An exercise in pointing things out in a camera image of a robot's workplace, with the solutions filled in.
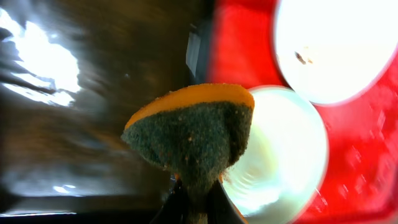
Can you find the red plastic tray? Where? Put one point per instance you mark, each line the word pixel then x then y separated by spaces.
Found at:
pixel 360 185

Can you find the white plate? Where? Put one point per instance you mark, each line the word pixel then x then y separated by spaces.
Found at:
pixel 285 162
pixel 331 51

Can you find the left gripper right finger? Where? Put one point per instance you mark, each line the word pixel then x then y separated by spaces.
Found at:
pixel 219 208

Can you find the orange green sponge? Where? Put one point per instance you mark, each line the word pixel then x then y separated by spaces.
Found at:
pixel 195 132

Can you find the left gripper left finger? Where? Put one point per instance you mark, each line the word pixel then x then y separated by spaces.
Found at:
pixel 177 209

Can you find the black water tray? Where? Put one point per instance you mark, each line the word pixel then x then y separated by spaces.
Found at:
pixel 72 73

